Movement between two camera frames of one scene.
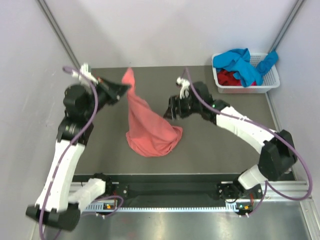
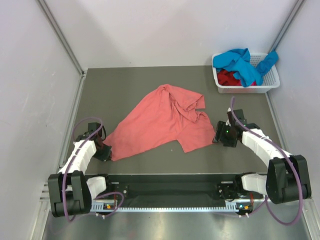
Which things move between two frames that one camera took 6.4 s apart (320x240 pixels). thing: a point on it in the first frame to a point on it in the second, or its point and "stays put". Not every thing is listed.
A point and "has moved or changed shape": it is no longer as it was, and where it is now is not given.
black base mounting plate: (162, 189) stays put
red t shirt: (226, 78) stays put
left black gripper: (113, 91) to (106, 155)
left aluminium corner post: (44, 7) stays put
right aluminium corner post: (292, 15) stays put
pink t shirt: (150, 132) has moved or changed shape
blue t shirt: (239, 60) stays put
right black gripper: (175, 102) to (219, 135)
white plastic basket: (270, 79) stays put
